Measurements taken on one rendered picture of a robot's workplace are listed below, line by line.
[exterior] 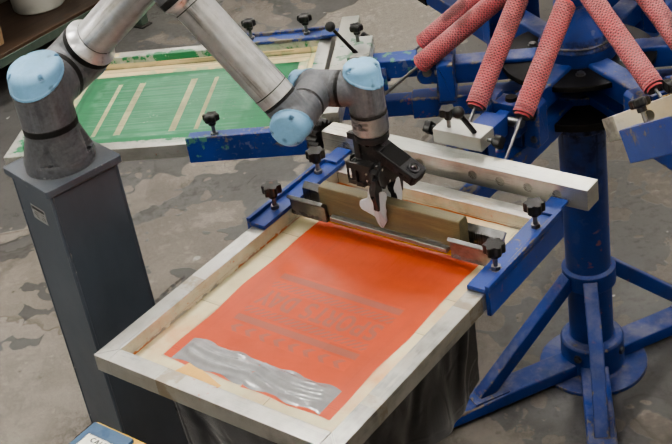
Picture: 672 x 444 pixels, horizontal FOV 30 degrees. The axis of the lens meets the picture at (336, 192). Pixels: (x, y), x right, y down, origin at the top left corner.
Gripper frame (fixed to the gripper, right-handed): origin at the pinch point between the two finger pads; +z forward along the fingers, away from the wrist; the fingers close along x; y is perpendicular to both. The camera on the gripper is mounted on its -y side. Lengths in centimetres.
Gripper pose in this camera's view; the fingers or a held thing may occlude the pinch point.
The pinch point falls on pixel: (391, 216)
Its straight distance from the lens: 262.1
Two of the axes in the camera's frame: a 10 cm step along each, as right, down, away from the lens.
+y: -8.0, -2.1, 5.6
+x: -5.8, 4.9, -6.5
